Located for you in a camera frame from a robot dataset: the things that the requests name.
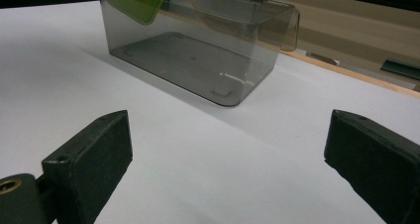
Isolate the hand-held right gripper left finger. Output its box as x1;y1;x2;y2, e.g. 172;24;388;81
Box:
41;109;134;224

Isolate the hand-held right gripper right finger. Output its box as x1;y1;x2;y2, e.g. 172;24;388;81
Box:
324;109;420;224

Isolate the wooden desk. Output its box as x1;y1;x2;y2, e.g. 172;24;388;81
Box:
259;0;420;93

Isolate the dark desk drawer handle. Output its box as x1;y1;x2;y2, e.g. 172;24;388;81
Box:
379;57;420;82

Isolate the wooden table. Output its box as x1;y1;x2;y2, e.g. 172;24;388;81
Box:
279;50;420;100

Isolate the transparent grey box with lid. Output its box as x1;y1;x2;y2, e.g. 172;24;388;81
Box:
98;0;301;108

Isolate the green phone case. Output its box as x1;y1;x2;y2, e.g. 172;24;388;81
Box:
102;0;172;26

